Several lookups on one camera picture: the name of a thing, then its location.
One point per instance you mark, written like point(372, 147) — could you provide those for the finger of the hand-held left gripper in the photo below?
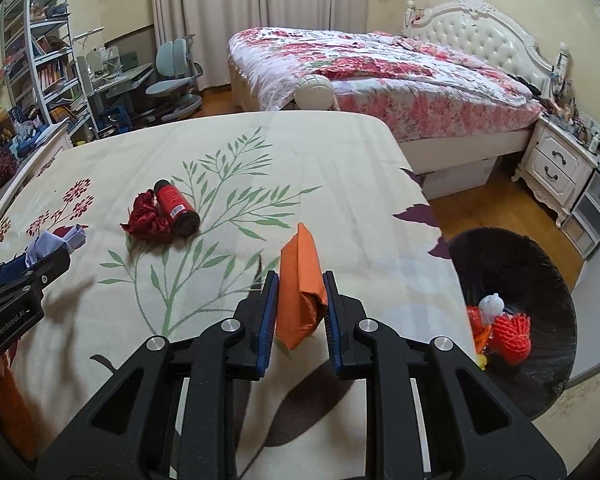
point(11, 271)
point(45, 270)

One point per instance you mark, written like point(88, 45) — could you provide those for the white plastic bag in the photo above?
point(491, 306)

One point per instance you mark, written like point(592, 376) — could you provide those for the white nightstand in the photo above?
point(555, 165)

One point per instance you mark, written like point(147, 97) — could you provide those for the grey-blue desk chair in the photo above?
point(172, 77)

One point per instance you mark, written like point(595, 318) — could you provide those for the cream tufted round cushion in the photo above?
point(314, 91)

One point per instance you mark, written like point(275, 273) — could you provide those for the blue storage crate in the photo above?
point(15, 130)

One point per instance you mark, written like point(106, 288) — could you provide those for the red cylindrical can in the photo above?
point(175, 205)

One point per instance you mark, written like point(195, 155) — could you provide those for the grey study desk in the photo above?
point(115, 90)

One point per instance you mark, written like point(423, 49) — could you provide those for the white under-bed storage box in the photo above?
point(455, 180)

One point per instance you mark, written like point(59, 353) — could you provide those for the black trash bin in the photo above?
point(520, 270)

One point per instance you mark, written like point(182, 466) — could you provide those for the white bed with tufted headboard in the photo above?
point(480, 35)

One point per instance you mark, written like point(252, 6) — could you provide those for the floral quilt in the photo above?
point(380, 75)

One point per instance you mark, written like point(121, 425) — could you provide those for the cream curtains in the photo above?
point(255, 10)

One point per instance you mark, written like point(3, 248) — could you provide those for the orange-red plastic bag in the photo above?
point(477, 327)

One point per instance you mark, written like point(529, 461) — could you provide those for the dark red satin cloth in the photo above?
point(147, 220)

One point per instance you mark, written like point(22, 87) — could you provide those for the lavender cloth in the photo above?
point(65, 240)

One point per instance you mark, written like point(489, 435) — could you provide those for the white bookshelf with books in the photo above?
point(45, 60)

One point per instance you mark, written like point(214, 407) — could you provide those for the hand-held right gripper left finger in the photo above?
point(269, 315)

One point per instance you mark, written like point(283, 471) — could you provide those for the leaf print bed sheet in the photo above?
point(305, 170)

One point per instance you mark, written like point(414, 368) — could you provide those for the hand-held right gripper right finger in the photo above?
point(334, 320)

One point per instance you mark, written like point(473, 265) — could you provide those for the orange cloth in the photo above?
point(10, 410)

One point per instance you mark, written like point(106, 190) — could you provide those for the cluster of small bottles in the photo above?
point(575, 115)

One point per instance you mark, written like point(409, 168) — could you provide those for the clear plastic drawer unit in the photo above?
point(597, 210)

